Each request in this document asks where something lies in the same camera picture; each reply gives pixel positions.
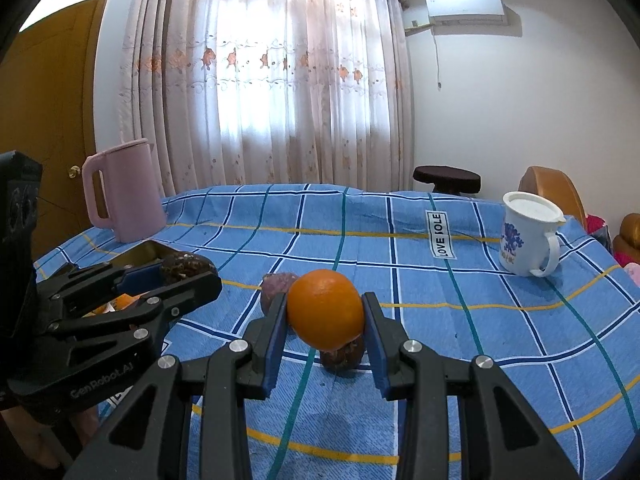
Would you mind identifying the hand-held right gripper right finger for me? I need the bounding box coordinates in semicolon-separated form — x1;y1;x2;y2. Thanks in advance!
361;291;583;480

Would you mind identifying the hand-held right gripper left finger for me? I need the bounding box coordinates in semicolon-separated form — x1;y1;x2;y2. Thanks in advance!
75;305;291;480

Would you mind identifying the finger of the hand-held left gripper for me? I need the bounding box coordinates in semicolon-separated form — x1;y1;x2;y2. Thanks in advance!
47;271;224;343
35;259;167;311

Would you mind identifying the dark brown passion fruit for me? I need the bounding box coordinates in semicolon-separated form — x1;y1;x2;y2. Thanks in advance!
160;252;219;286
320;335;366;374

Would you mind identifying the rectangular metal tin box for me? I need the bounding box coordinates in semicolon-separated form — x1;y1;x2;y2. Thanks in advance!
80;240;176;321

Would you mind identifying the person's left hand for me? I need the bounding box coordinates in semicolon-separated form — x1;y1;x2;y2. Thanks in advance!
0;402;101;471

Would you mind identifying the large purple passion fruit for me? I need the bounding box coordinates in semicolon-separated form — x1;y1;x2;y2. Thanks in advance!
260;272;301;318

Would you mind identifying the blue plaid tablecloth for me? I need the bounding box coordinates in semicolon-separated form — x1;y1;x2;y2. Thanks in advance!
32;182;640;480

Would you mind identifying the pink kettle jug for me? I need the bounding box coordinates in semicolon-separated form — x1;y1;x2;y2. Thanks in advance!
81;138;168;243

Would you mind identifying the dark round stool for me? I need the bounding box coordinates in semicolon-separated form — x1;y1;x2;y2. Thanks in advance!
413;165;482;196

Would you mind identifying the white mug with blue print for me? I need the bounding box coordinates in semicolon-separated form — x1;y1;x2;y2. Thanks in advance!
498;191;567;277

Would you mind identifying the wooden door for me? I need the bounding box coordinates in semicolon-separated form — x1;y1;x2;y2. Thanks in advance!
0;0;115;261

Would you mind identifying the sheer floral curtain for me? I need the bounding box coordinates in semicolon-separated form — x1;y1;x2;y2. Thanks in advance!
97;0;416;201

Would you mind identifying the wooden chair back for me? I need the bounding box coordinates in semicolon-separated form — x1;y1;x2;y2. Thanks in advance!
518;166;588;231

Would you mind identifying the pink floral cushion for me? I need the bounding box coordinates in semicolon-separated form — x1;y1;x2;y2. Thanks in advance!
586;214;614;251

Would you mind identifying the brown leather sofa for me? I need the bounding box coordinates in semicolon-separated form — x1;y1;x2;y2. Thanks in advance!
612;212;640;268

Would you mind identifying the white air conditioner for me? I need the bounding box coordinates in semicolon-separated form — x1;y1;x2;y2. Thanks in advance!
426;0;508;26

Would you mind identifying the air conditioner power cord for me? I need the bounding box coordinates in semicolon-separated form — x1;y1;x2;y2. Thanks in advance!
433;25;444;89

